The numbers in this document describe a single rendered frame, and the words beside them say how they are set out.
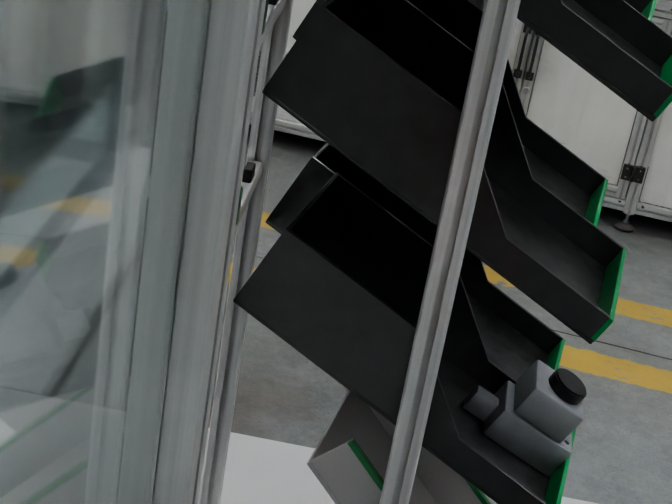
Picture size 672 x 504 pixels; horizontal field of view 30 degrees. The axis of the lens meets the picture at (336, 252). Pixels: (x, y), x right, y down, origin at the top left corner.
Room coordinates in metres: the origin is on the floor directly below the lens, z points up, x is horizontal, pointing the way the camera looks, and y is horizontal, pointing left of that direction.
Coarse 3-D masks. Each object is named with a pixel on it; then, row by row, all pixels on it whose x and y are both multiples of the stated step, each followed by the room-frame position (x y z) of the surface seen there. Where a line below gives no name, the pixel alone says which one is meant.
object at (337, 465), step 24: (360, 408) 0.90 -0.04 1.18; (336, 432) 0.85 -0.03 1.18; (360, 432) 0.88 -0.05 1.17; (384, 432) 0.91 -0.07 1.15; (312, 456) 0.80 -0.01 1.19; (336, 456) 0.79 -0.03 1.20; (360, 456) 0.79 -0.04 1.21; (384, 456) 0.88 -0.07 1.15; (432, 456) 0.90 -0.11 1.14; (336, 480) 0.79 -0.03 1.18; (360, 480) 0.79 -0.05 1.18; (432, 480) 0.90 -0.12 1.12; (456, 480) 0.90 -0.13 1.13
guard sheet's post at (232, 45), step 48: (240, 0) 0.36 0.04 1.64; (240, 48) 0.36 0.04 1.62; (240, 96) 0.36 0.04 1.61; (240, 144) 0.37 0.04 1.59; (192, 192) 0.36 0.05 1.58; (192, 240) 0.36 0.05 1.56; (192, 288) 0.36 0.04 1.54; (192, 336) 0.36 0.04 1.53; (192, 384) 0.36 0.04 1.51; (192, 432) 0.36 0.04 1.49; (192, 480) 0.36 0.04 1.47
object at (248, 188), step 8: (280, 0) 1.04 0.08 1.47; (272, 8) 1.01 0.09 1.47; (280, 8) 1.04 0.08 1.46; (272, 16) 0.99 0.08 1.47; (272, 24) 1.00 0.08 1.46; (264, 32) 0.95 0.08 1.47; (256, 168) 1.06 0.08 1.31; (256, 176) 1.04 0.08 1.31; (248, 184) 1.02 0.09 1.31; (256, 184) 1.05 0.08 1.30; (248, 192) 1.00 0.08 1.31; (248, 200) 1.00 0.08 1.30; (240, 208) 0.96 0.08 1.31; (240, 216) 0.96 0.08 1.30
